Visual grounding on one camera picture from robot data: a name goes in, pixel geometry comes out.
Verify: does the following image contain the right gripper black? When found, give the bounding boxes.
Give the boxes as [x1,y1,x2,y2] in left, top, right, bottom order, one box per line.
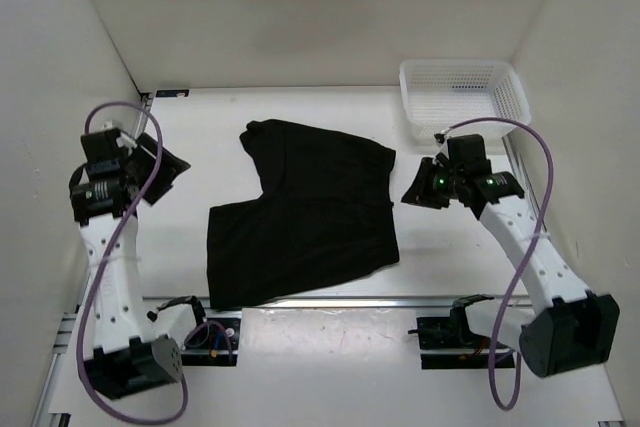
[401,157,463,210]

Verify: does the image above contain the black shorts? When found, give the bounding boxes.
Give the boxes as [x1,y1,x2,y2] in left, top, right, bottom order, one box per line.
[206,119,400,310]

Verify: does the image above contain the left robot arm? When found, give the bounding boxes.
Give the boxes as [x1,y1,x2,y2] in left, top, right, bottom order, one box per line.
[69,127,210,400]

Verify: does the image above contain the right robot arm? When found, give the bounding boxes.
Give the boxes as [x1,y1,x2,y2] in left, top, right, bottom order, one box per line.
[401,134,620,378]

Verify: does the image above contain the small dark label sticker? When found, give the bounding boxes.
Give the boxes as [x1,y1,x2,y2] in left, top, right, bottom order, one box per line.
[154,89,190,98]

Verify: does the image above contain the white plastic mesh basket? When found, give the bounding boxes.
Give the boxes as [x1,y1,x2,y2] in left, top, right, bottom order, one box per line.
[399,59,531,145]

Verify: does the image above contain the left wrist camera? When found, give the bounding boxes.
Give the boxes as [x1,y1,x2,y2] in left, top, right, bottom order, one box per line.
[101,120,137,151]

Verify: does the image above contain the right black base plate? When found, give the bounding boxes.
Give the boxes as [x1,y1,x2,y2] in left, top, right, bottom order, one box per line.
[407,317,489,371]

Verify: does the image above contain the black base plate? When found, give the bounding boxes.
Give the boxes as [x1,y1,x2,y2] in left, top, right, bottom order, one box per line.
[154,307,242,368]
[407,317,489,371]

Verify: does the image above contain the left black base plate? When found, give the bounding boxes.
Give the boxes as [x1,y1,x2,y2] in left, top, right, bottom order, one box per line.
[154,307,242,368]

